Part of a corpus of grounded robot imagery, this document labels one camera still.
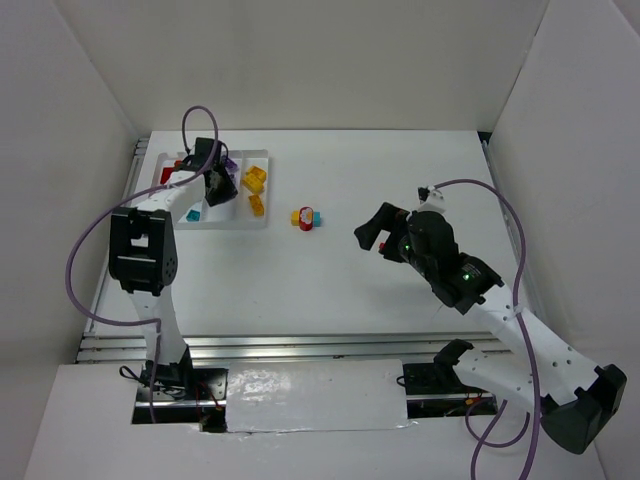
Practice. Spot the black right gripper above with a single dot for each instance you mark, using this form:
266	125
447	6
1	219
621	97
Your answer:
395	235

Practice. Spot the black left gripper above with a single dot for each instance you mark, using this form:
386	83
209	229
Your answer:
220	185

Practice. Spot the purple lego plate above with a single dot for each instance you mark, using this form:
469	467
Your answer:
230	165

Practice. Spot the yellow round printed lego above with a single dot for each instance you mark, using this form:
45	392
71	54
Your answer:
253	183

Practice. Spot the yellow lego brick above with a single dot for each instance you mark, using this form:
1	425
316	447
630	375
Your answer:
256	205
258	172

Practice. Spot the small teal square lego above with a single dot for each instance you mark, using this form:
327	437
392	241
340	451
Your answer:
193	216

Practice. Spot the yellow red blue lego cluster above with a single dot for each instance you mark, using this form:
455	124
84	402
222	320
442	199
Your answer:
306	219

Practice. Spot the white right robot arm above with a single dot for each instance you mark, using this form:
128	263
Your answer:
573	396

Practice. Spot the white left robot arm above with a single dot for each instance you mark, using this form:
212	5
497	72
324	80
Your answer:
143	258

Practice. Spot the white divided sorting tray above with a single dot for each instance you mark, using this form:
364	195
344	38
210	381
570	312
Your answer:
235	214

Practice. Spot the yellow lego brick in tray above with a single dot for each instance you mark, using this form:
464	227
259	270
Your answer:
256	205

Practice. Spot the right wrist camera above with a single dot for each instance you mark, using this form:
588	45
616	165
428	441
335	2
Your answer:
430	199

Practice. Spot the aluminium front rail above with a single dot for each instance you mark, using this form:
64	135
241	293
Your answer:
211	349

